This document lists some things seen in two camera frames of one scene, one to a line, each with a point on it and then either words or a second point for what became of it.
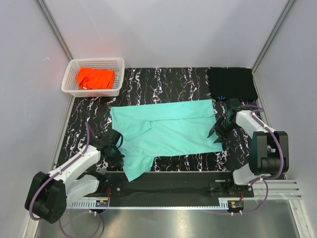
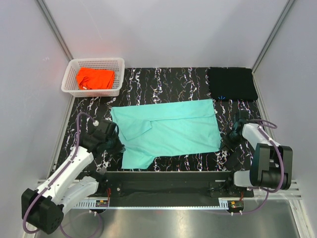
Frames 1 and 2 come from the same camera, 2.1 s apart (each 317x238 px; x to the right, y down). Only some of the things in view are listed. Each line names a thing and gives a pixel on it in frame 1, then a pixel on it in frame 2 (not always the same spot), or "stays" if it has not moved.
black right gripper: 219,132 → 226,143
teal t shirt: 152,130 stays
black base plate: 174,184 stays
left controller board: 101,203 stays
